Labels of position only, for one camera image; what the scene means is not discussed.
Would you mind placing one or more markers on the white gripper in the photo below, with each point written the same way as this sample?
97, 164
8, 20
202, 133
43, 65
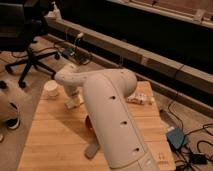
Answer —
73, 92

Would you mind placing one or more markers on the copper measuring cup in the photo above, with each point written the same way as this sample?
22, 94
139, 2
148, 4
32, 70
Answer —
88, 123

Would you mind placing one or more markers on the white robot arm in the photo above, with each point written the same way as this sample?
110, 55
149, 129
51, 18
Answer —
104, 93

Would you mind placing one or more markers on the black and white shoe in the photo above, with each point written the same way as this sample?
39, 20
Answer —
13, 122

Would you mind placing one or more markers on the white sponge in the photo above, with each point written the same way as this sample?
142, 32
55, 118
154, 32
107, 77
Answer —
74, 102

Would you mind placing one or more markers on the white spray bottle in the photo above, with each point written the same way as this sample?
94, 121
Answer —
55, 13

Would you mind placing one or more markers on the blue device on floor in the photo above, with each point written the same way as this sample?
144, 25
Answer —
176, 138

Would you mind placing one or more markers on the black office chair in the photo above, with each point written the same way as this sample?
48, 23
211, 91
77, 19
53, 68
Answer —
20, 22

